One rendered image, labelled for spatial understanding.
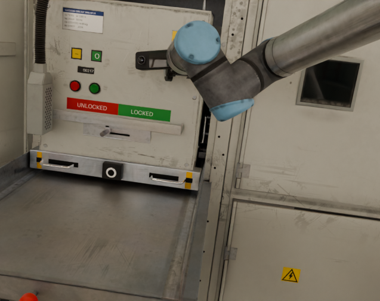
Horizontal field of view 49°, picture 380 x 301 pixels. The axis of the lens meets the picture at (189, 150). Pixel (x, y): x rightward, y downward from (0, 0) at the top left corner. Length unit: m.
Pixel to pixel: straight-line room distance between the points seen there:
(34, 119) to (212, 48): 0.60
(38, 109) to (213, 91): 0.56
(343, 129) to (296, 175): 0.21
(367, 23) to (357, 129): 0.72
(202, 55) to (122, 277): 0.47
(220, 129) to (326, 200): 0.43
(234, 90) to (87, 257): 0.47
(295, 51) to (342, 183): 0.70
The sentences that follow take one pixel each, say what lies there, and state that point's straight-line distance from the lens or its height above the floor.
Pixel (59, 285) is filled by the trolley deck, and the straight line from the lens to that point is 0.87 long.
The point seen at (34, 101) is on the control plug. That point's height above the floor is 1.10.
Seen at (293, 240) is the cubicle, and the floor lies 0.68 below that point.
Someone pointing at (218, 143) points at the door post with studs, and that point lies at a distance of 1.39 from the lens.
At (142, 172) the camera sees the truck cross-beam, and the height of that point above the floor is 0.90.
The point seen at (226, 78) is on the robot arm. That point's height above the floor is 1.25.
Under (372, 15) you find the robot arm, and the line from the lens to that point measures 0.73.
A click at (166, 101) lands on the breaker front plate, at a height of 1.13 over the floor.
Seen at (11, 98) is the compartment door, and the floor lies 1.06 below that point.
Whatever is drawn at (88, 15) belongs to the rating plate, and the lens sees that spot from 1.28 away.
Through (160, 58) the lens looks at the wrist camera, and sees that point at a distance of 1.06.
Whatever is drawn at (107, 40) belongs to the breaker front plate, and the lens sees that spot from 1.26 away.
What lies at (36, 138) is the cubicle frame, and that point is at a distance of 1.54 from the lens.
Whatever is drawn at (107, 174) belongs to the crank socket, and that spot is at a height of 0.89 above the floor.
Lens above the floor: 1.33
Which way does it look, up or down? 16 degrees down
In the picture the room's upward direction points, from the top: 7 degrees clockwise
